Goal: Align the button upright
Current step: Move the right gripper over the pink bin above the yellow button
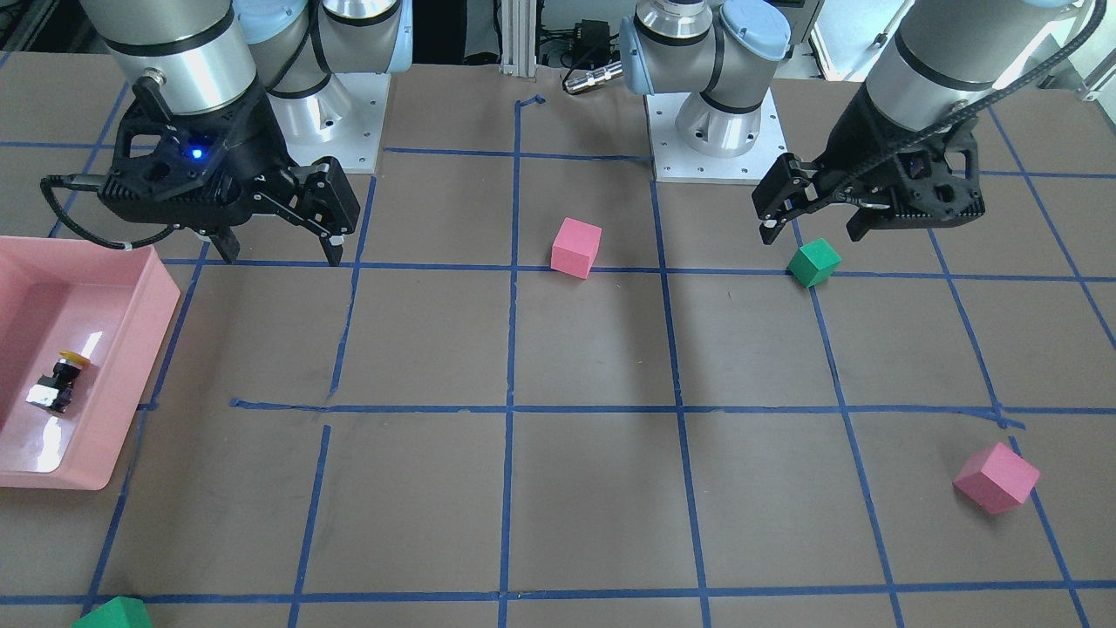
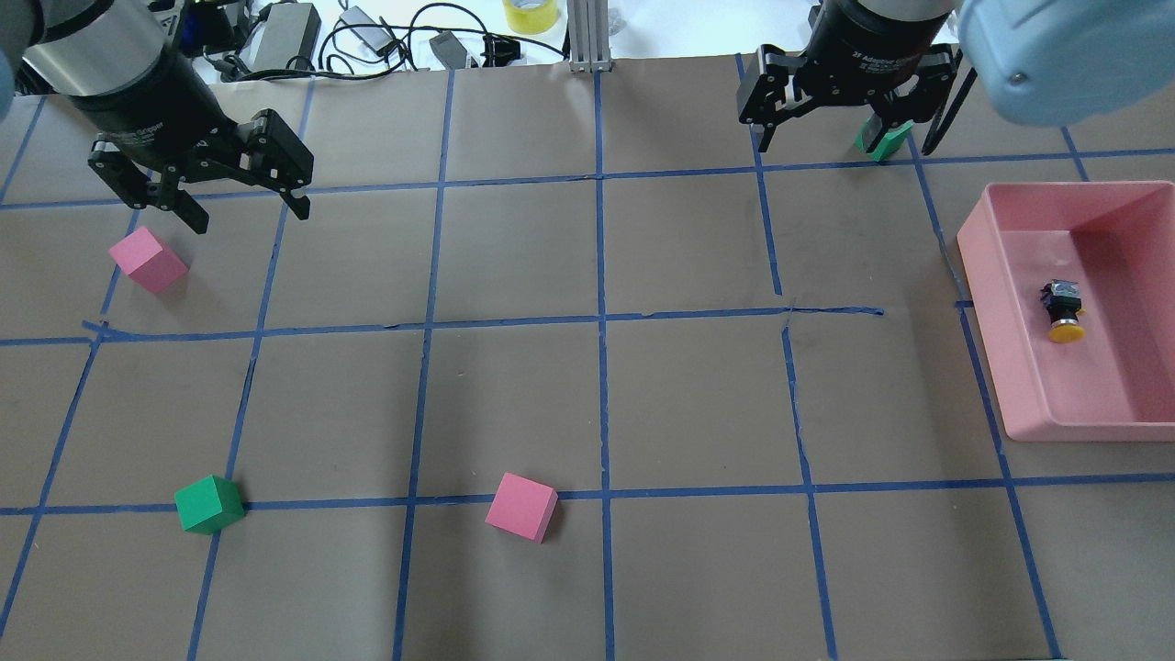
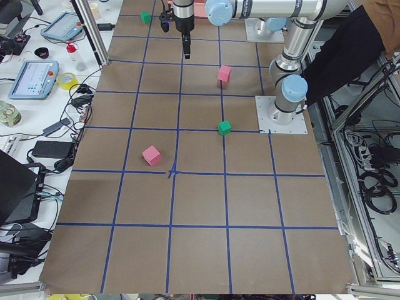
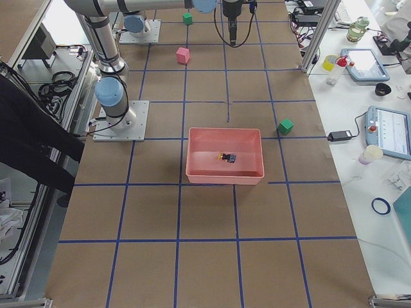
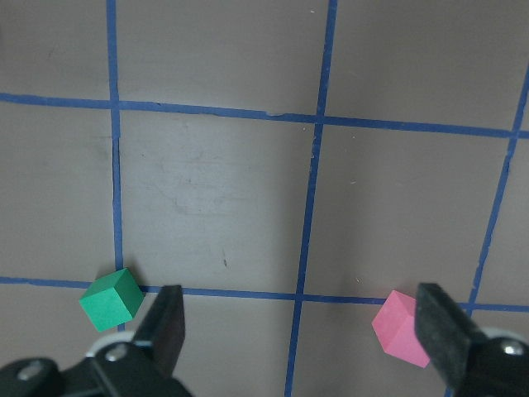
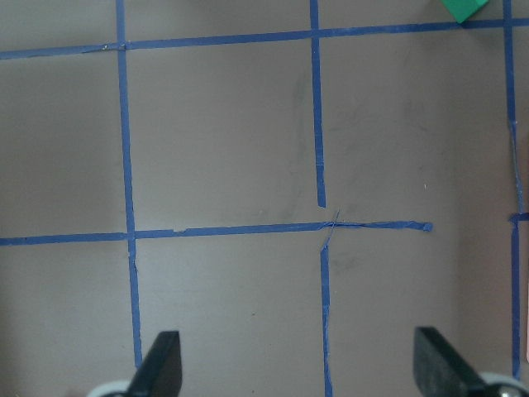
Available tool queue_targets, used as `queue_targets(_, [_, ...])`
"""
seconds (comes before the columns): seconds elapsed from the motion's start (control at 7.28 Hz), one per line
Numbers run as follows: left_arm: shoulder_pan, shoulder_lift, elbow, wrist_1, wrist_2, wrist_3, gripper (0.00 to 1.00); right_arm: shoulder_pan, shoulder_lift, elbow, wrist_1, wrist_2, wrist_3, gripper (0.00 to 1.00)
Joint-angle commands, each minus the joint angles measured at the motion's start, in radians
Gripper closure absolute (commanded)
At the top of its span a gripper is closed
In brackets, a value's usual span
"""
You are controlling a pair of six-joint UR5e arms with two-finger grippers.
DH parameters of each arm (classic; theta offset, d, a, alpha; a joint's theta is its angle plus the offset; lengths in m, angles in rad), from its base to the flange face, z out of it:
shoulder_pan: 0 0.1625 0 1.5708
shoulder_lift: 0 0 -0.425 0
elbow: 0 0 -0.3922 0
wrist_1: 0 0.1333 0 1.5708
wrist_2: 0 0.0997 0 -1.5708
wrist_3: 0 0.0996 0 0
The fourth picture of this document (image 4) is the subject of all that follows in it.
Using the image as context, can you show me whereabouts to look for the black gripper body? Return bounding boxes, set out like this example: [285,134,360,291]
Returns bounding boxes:
[222,0,241,18]

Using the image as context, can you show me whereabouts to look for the yellow push button switch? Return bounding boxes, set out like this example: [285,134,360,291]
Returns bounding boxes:
[218,153,236,163]

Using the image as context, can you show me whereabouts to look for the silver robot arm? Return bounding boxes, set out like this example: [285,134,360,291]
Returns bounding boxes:
[66,1,217,76]
[123,11,151,38]

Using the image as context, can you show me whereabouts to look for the green foam cube far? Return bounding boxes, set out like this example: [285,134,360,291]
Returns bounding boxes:
[182,12,193,26]

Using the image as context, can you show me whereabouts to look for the pink foam cube centre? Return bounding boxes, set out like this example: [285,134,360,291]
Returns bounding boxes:
[175,47,190,64]

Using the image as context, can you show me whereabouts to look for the yellow tape roll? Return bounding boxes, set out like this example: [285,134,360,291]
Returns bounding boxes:
[322,55,338,72]

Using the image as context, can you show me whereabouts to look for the red cap squeeze bottle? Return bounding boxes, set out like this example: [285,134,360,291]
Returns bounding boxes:
[326,55,348,86]

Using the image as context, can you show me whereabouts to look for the green foam cube near bin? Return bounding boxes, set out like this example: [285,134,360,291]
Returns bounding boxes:
[277,118,294,135]

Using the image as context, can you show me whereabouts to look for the green glass bottle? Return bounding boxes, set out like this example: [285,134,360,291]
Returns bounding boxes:
[346,17,369,42]

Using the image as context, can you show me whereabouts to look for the teach pendant far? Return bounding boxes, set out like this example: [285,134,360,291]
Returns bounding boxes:
[340,48,390,83]

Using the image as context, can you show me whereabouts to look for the teach pendant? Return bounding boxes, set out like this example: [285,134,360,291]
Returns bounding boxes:
[340,48,390,83]
[365,106,410,160]

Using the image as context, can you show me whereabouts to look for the pink plastic bin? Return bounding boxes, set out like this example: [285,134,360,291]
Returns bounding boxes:
[186,128,265,185]

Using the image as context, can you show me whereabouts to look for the black power adapter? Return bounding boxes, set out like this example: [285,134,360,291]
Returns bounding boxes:
[327,130,353,142]

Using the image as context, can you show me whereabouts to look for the black small bowl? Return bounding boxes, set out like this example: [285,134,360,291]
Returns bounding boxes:
[374,83,392,97]

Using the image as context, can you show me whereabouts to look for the paper cup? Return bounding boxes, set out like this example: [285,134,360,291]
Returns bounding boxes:
[358,145,383,165]

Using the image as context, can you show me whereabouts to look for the teach pendant near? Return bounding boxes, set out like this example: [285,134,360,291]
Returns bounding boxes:
[365,106,410,160]

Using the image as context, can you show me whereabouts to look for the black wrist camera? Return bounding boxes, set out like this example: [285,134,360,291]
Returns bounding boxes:
[246,0,258,15]

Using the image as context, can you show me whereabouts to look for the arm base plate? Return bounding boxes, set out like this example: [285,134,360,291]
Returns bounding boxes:
[92,100,150,142]
[119,15,161,45]

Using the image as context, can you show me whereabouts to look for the aluminium frame post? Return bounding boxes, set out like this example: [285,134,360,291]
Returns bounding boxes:
[299,0,340,73]

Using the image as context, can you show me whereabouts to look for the blue tape ring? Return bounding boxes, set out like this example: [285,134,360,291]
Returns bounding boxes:
[371,197,392,216]

